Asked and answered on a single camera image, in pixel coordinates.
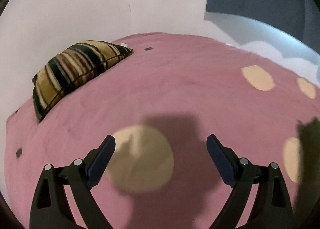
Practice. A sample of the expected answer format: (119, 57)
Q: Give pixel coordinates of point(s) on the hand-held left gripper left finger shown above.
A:
(100, 164)

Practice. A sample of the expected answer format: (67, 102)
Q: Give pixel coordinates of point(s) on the pink spotted bed sheet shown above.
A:
(175, 81)

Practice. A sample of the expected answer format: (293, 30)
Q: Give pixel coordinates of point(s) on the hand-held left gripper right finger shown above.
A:
(221, 161)

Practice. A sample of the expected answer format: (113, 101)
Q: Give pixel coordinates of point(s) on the olive green zip jacket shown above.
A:
(311, 146)

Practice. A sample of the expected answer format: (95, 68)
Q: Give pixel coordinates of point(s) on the striped yellow black pillow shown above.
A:
(72, 73)

